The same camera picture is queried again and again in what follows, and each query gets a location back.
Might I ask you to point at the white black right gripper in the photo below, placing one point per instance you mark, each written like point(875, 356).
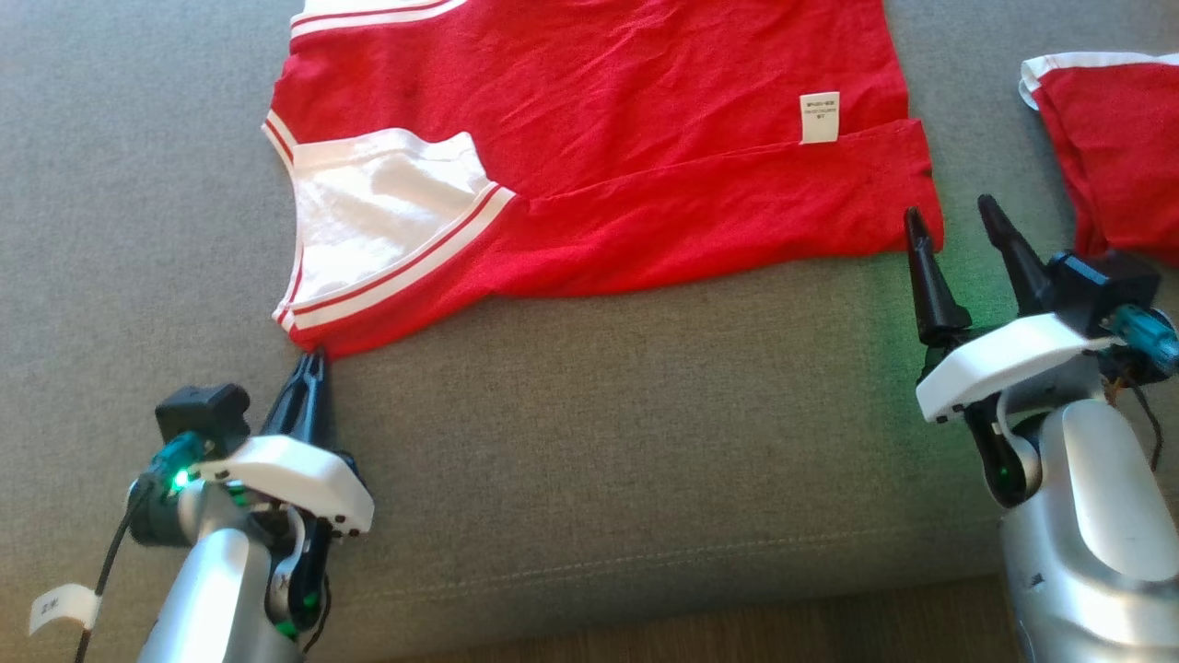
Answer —
point(1004, 359)

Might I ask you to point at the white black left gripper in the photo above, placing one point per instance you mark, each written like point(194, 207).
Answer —
point(304, 479)

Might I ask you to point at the red shorts with white trim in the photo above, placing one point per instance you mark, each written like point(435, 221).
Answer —
point(1124, 138)

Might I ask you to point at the red white basketball jersey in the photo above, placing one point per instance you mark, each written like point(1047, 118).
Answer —
point(645, 110)

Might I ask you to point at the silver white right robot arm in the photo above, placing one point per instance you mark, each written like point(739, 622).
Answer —
point(1105, 552)

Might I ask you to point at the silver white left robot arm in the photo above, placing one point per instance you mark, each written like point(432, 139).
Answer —
point(207, 599)

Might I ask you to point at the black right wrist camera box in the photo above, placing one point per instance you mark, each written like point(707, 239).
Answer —
point(1101, 281)

